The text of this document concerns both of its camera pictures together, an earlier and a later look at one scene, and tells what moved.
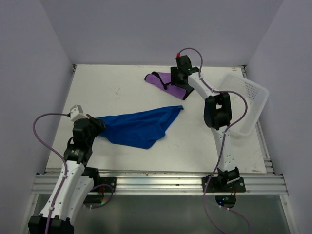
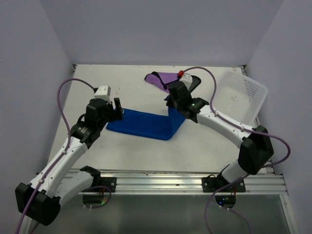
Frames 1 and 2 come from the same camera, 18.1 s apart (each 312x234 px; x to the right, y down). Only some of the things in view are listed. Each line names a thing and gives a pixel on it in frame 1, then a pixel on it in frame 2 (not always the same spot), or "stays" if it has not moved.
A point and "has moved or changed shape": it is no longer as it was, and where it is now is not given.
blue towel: x=138 y=128 has moved or changed shape
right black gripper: x=174 y=71 to x=169 y=102
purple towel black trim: x=162 y=81 stays
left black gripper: x=98 y=123 to x=116 y=114
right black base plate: x=236 y=186 stays
